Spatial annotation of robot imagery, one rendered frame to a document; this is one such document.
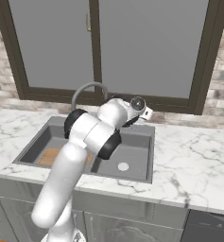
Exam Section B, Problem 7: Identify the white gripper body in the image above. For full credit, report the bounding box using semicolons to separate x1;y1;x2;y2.
139;106;154;122

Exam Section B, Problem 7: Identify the grey sink basin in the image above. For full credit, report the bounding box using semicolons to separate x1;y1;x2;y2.
11;115;156;184

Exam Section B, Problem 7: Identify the round silver sink drain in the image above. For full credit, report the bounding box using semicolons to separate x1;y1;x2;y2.
117;162;130;172

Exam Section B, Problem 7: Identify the grey curved faucet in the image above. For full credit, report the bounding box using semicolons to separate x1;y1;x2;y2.
70;81;109;112

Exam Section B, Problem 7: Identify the grey sink front panel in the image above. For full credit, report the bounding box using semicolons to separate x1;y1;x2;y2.
72;188;191;230

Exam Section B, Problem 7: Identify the wooden cutting board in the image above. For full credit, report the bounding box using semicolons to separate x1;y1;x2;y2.
34;147;95;168

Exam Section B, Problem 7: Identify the dark framed window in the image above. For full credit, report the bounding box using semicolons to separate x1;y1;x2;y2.
0;0;224;116

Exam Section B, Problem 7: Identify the grey cabinet door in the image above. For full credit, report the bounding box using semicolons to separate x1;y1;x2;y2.
0;196;86;242
83;211;184;242

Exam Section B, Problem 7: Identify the dark grey dishwasher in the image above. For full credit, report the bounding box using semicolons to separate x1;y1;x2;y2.
180;209;224;242

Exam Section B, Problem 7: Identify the brass window handle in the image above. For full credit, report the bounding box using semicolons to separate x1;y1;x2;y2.
85;12;92;33

